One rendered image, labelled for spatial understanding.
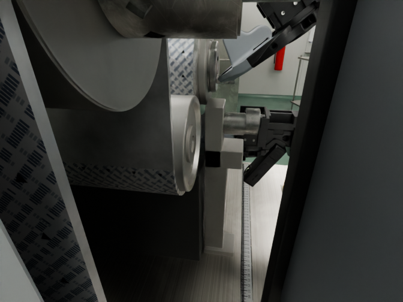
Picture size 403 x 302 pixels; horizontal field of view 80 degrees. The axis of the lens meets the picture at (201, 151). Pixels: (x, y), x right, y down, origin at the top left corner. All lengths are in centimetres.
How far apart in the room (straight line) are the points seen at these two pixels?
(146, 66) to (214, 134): 21
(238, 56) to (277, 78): 468
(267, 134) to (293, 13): 20
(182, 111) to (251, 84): 476
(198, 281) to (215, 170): 21
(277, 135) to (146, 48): 35
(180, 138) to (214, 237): 29
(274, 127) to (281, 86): 461
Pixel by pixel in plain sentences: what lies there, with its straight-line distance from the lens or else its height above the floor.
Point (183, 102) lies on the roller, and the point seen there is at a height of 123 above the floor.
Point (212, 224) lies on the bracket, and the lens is 47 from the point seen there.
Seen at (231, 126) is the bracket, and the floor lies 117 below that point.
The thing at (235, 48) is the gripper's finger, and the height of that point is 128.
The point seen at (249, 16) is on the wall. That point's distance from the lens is 489.
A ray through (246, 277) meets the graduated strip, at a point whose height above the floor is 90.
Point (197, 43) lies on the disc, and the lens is 33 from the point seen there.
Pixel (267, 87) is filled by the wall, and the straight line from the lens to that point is 504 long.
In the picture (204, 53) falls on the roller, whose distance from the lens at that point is 34.
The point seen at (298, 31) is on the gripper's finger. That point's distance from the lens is 33.
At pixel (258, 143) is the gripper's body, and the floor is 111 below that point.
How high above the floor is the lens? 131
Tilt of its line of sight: 28 degrees down
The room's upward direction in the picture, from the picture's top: straight up
